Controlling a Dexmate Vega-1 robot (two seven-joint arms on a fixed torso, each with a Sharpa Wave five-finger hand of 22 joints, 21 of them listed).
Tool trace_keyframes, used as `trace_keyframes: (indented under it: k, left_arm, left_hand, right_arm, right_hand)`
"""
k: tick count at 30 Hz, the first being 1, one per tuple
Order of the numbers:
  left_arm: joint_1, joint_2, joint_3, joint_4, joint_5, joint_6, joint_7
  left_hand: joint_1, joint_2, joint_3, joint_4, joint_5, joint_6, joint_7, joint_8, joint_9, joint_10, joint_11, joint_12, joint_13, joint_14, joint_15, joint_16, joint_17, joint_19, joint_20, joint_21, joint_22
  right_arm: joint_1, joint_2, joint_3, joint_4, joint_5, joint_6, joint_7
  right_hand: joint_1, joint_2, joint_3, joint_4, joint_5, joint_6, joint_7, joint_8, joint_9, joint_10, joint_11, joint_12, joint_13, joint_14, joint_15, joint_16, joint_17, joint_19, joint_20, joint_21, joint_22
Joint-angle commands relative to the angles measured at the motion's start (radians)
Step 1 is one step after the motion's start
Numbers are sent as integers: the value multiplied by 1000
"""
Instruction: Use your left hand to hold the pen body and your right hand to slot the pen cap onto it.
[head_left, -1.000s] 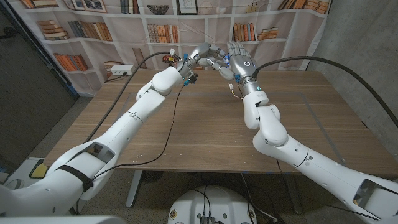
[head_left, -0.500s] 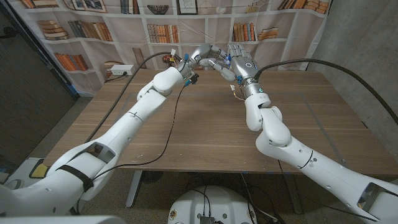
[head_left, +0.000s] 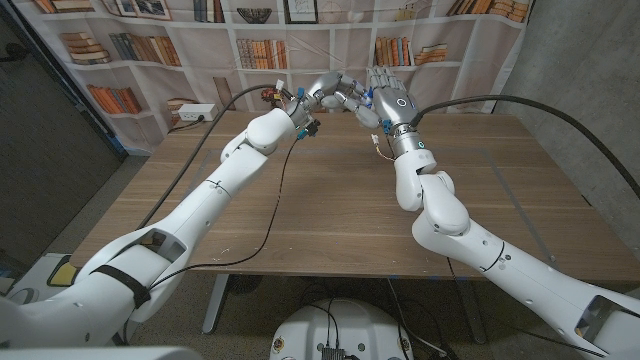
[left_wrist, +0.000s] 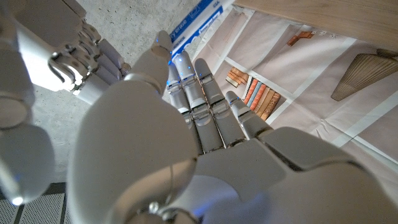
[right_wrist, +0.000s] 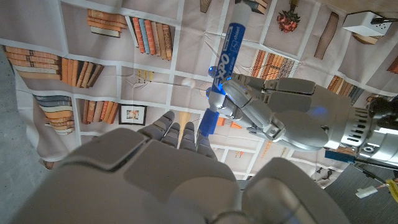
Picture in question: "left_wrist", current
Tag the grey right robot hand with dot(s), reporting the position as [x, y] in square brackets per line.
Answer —
[40, 62]

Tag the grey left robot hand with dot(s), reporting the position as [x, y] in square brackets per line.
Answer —
[186, 174]

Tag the white blue marker pen body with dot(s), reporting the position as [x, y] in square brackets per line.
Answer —
[199, 23]

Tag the printed bookshelf backdrop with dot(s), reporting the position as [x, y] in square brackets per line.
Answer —
[295, 77]

